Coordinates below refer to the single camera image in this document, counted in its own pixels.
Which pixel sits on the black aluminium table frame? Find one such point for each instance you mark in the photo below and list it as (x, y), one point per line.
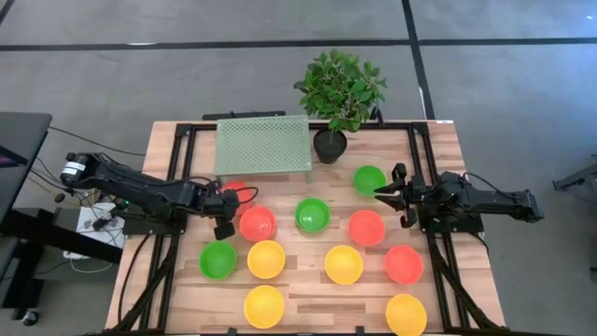
(401, 126)

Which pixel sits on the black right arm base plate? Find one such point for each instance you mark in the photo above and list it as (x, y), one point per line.
(466, 226)

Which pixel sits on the black camera post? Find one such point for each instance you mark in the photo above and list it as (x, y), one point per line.
(379, 116)

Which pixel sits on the black bar behind table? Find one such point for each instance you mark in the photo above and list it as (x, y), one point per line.
(252, 114)

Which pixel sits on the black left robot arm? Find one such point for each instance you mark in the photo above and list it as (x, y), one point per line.
(140, 186)

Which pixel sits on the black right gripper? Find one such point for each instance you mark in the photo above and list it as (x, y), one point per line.
(412, 198)

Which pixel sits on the white power strip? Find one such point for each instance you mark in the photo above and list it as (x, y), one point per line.
(107, 238)

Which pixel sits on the black castor wheel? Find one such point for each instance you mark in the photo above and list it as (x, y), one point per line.
(30, 318)

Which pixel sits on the green plant in black pot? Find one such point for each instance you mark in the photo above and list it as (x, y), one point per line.
(340, 88)

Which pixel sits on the grey metal stand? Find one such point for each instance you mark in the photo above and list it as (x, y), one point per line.
(578, 179)

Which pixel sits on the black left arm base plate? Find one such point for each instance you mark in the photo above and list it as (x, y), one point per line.
(154, 228)

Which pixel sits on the yellow plastic mini bowl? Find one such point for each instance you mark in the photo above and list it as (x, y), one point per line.
(264, 306)
(343, 264)
(266, 259)
(406, 315)

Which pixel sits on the green plastic mini bowl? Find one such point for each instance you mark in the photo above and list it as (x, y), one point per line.
(217, 260)
(368, 179)
(312, 214)

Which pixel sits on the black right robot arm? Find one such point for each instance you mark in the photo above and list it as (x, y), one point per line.
(503, 200)

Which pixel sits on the black desk leg frame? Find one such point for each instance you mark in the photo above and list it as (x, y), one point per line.
(46, 233)

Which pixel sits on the green perforated metal rack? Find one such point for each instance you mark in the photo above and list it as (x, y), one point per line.
(261, 144)

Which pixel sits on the black desk top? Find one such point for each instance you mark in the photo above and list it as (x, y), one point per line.
(23, 135)

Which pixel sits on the red plastic mini bowl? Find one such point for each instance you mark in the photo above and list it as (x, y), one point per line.
(366, 227)
(403, 264)
(238, 186)
(258, 223)

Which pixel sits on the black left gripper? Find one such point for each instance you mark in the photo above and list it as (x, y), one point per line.
(224, 205)

